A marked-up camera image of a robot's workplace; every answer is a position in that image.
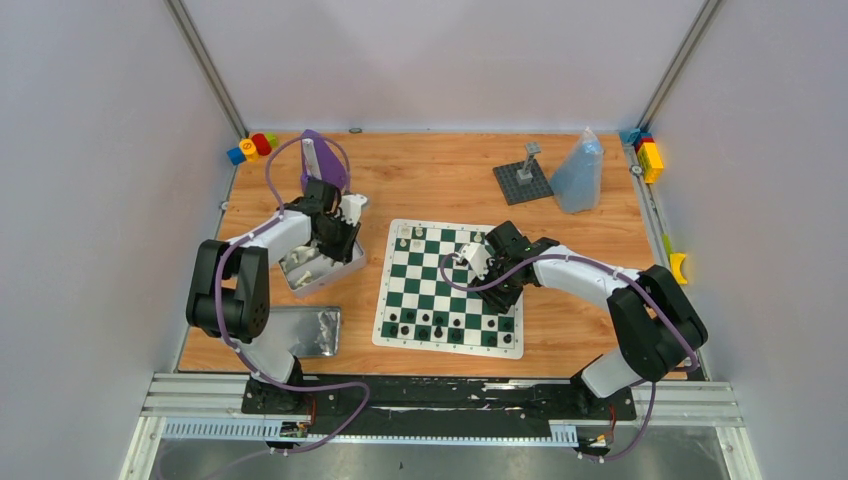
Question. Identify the colourful toy block stack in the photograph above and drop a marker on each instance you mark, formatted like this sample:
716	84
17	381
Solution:
253	148

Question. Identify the silver tin box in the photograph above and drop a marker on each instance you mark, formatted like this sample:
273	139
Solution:
325	271

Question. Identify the grey lego baseplate with tower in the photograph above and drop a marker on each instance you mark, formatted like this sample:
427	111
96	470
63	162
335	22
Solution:
523	181

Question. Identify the blue plastic bag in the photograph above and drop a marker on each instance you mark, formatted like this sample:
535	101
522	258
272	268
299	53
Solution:
576	183

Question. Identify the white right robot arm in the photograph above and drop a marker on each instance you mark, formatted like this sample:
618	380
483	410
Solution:
655	324

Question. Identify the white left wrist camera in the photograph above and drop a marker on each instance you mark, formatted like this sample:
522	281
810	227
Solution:
351	208

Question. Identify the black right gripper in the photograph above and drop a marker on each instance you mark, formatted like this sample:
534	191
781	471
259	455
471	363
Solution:
501	303

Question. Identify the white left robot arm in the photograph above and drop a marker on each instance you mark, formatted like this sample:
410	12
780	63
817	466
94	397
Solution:
229	293

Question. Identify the silver tin lid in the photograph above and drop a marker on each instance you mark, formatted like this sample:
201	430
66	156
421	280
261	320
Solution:
305	331

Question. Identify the green white chess board mat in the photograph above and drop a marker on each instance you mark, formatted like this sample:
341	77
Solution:
418	309

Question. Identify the yellow red blue duplo bricks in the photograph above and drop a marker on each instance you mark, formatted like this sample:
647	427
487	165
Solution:
647	153

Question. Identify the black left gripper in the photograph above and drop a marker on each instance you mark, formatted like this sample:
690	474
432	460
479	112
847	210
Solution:
338	235

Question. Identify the yellow curved block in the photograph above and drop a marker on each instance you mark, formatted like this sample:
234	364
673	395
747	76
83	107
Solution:
677	261

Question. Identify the purple metronome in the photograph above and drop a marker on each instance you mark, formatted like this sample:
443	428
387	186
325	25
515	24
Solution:
319	161

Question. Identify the white chess pieces in tin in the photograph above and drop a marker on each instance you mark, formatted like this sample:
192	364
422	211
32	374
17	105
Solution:
294	264

